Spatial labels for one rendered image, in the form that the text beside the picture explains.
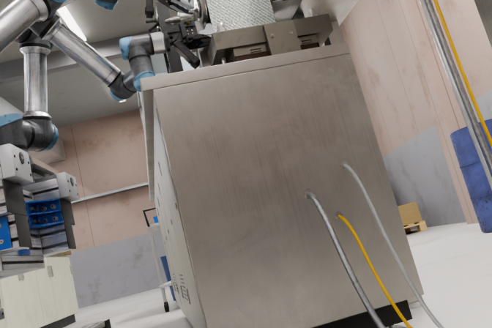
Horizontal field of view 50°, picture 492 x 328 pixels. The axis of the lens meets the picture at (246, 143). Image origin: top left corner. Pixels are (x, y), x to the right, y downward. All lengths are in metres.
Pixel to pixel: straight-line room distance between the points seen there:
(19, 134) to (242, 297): 1.07
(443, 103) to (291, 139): 5.06
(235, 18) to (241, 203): 0.75
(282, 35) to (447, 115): 4.93
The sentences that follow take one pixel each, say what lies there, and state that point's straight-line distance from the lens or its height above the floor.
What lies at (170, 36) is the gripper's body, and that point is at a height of 1.12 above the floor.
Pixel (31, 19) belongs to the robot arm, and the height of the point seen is 1.16.
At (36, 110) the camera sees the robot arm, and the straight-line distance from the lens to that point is 2.24.
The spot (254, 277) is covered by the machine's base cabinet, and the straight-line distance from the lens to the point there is 1.52.
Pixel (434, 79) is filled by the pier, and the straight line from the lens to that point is 6.62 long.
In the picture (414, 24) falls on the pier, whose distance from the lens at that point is 6.79.
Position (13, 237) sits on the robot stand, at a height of 0.53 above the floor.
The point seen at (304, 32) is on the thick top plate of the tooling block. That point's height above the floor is 0.98.
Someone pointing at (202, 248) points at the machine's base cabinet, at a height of 0.38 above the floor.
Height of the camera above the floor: 0.35
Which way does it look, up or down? 11 degrees up
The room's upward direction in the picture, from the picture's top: 14 degrees counter-clockwise
